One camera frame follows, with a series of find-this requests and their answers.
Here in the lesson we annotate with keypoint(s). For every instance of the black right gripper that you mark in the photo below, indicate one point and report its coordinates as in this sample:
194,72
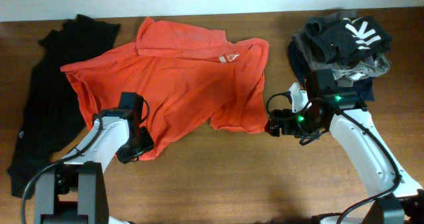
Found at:
287,127

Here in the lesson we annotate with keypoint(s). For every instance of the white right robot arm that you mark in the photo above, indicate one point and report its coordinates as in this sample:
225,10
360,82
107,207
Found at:
320,108

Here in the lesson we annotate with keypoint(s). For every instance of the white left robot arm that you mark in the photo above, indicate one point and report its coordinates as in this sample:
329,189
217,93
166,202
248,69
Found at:
72,189

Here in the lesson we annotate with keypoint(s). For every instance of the orange t-shirt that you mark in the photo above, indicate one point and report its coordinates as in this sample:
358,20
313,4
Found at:
189,75

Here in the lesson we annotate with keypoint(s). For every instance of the navy blue garment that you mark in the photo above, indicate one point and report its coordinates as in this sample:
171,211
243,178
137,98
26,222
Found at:
301,68

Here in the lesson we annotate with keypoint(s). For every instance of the grey patterned garment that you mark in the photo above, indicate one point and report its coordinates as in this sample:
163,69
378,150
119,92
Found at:
371,67

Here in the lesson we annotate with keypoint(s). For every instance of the black garment on left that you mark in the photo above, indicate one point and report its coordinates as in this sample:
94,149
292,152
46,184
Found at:
51,116

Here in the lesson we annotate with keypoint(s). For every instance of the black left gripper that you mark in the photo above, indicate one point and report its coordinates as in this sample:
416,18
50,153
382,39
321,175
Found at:
126,156

